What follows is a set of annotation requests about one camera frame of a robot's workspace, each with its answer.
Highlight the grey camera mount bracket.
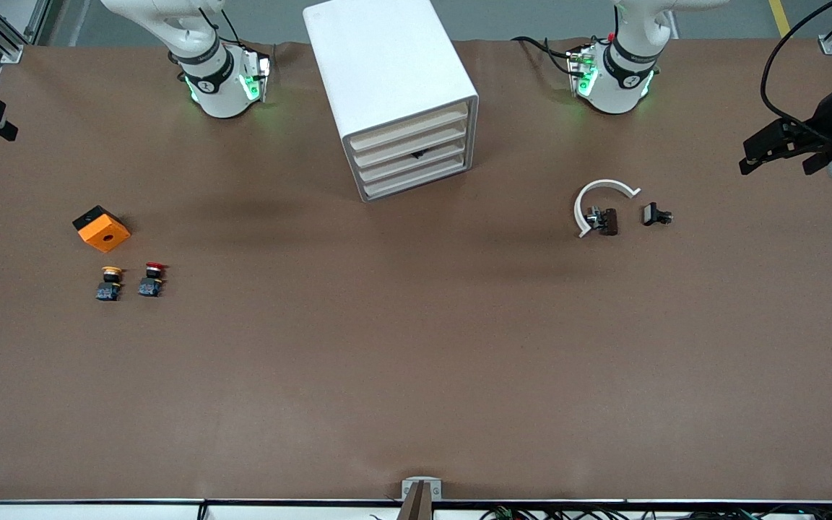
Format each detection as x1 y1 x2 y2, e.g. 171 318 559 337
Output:
401 477 443 520

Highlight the black base cable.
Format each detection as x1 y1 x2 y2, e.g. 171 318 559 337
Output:
512 36 577 77

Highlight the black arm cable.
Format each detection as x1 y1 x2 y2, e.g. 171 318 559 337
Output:
760 0 832 138
198 6 243 46

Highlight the white table edge rail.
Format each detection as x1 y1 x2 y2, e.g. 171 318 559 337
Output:
0 498 832 520

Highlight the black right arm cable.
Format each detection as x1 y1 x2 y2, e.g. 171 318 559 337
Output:
198 6 243 46

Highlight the red push button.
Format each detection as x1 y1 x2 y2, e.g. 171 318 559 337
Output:
138 262 168 298

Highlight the yellow push button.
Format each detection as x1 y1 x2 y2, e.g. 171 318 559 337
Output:
95 266 124 303

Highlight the orange box with hole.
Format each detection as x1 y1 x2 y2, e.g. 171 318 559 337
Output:
72 205 131 254

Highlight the yellow floor tape strip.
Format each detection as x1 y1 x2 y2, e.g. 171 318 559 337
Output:
768 0 797 38

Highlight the dark brown switch component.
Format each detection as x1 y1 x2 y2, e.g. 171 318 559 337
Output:
586 207 619 237

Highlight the brown table cover sheet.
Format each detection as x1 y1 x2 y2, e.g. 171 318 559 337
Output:
0 38 832 503

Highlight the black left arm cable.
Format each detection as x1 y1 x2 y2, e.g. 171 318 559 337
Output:
760 0 832 138

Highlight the black cable bundle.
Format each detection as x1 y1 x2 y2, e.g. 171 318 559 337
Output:
480 506 832 520

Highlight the white curved plastic arc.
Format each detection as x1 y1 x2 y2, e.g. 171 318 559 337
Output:
573 179 641 239

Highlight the white drawer cabinet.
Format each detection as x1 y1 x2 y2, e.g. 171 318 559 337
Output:
303 0 480 204

